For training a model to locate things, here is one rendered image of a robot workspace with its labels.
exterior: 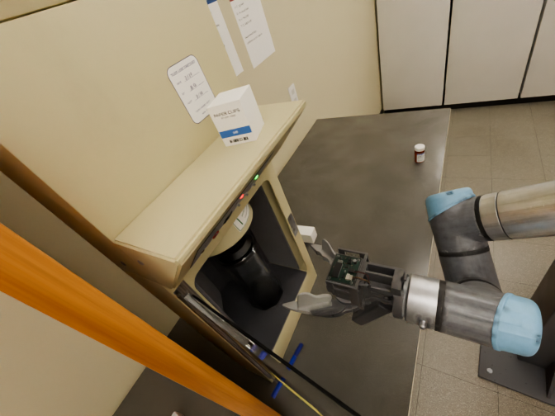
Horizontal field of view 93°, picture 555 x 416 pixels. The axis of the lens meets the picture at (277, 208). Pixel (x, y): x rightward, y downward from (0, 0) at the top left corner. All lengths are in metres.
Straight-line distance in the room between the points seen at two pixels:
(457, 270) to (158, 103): 0.52
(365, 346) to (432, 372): 1.00
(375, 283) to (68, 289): 0.39
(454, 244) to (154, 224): 0.46
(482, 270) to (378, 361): 0.34
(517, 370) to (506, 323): 1.36
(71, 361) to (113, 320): 0.64
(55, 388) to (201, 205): 0.72
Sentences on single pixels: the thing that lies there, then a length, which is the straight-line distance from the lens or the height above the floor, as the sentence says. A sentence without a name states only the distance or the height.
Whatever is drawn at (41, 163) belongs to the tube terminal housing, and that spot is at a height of 1.61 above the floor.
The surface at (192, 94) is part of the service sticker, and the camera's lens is 0.43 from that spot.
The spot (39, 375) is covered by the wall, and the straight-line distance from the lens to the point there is 0.91.
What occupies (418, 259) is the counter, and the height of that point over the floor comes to 0.94.
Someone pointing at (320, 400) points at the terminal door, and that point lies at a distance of 0.29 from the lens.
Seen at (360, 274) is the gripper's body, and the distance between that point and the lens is 0.45.
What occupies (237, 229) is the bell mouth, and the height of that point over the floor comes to 1.33.
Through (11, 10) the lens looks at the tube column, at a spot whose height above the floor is 1.72.
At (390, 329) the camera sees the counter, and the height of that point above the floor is 0.94.
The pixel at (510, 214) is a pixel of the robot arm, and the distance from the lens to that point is 0.50.
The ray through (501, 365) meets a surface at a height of 0.02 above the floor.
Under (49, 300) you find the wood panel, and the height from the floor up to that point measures 1.55.
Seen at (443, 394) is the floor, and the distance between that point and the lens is 1.73.
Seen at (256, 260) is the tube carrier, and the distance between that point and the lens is 0.64.
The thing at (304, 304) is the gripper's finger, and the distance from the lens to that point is 0.50.
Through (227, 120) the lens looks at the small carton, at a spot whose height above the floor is 1.55.
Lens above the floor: 1.67
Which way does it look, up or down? 39 degrees down
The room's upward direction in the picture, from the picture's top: 24 degrees counter-clockwise
